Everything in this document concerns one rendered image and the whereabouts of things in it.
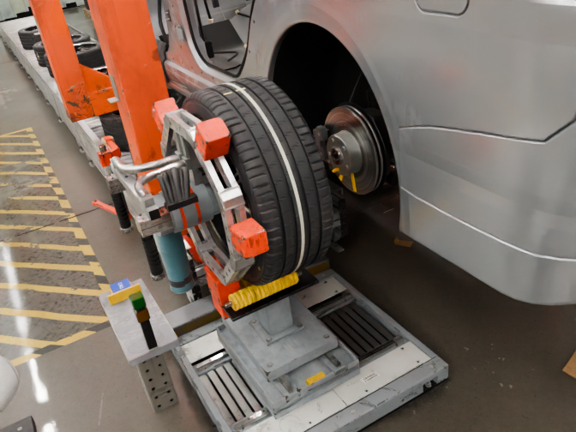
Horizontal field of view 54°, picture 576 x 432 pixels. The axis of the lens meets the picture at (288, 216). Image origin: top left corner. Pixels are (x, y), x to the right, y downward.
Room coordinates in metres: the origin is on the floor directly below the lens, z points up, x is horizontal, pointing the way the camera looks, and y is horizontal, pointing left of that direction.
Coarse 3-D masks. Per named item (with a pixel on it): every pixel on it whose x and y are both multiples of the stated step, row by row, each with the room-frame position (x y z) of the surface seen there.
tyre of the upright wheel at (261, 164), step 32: (192, 96) 1.70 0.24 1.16; (224, 96) 1.62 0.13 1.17; (256, 96) 1.62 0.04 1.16; (288, 96) 1.62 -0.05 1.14; (256, 128) 1.49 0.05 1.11; (288, 128) 1.51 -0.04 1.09; (256, 160) 1.42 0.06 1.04; (288, 160) 1.44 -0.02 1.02; (320, 160) 1.48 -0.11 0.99; (256, 192) 1.37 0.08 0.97; (288, 192) 1.41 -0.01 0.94; (320, 192) 1.43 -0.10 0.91; (288, 224) 1.38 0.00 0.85; (320, 224) 1.43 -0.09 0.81; (256, 256) 1.44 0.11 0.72; (288, 256) 1.39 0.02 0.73; (320, 256) 1.49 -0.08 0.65
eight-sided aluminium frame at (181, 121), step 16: (176, 112) 1.69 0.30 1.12; (176, 128) 1.63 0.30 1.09; (192, 128) 1.54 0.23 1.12; (160, 144) 1.83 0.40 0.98; (176, 144) 1.82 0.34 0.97; (192, 144) 1.50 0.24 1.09; (208, 160) 1.45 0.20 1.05; (224, 160) 1.46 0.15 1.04; (208, 176) 1.44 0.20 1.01; (224, 176) 1.44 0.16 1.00; (224, 192) 1.38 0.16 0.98; (240, 192) 1.39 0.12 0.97; (224, 208) 1.36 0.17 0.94; (240, 208) 1.38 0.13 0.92; (224, 224) 1.39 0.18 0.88; (208, 240) 1.72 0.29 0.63; (208, 256) 1.64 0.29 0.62; (224, 256) 1.62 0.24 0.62; (240, 256) 1.37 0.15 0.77; (224, 272) 1.48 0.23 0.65; (240, 272) 1.47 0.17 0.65
